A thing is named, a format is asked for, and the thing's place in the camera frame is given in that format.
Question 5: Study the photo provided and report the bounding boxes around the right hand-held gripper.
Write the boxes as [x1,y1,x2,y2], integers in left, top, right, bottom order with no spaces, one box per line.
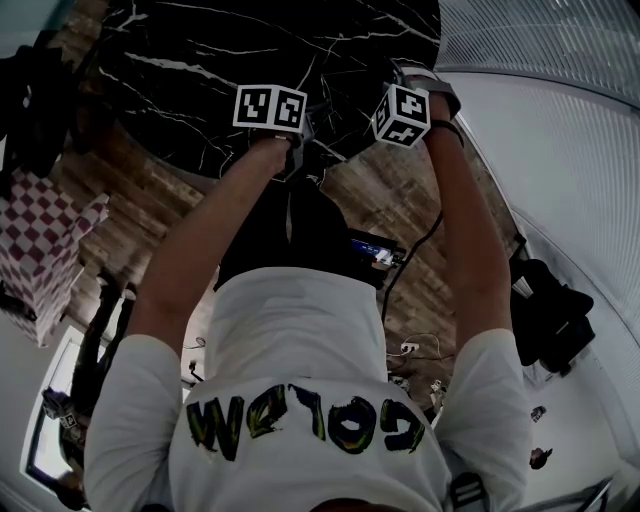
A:
[371,63,462,150]

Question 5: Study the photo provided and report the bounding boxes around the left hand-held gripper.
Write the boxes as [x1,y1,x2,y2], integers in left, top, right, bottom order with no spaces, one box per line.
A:
[233,83,318,184]

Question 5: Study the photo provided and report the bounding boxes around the person's left forearm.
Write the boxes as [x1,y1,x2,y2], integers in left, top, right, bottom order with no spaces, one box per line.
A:
[130,135,294,326]

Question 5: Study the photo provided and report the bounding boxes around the person's right hand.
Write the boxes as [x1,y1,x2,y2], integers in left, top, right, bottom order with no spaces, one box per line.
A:
[429,93,455,125]

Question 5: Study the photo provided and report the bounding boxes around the black wristband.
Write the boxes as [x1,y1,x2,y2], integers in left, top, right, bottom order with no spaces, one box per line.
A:
[430,119,465,147]

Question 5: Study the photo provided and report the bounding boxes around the round black marble table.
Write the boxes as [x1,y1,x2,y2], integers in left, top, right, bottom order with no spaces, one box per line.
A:
[97,0,444,179]

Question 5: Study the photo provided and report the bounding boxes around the person's black trousers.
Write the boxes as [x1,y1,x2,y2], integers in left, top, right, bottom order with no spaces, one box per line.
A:
[214,172,396,294]

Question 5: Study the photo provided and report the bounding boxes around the black box blue screen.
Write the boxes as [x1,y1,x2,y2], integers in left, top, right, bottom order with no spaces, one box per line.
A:
[349,227,409,274]

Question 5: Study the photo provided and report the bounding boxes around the black office chair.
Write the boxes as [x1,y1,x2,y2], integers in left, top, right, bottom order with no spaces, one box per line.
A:
[0,27,96,174]
[509,234,596,376]

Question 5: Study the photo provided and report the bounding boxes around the person's white printed T-shirt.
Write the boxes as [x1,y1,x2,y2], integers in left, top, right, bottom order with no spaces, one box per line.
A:
[83,266,535,512]

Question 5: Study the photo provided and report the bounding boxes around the pink white checkered cloth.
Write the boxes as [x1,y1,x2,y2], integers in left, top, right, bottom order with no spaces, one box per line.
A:
[0,167,110,349]

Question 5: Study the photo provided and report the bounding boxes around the black device cable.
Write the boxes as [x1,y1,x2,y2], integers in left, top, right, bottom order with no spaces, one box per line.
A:
[380,212,445,351]

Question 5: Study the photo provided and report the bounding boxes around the black strap buckle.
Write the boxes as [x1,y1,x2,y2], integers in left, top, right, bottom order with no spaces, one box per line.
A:
[449,472,486,509]

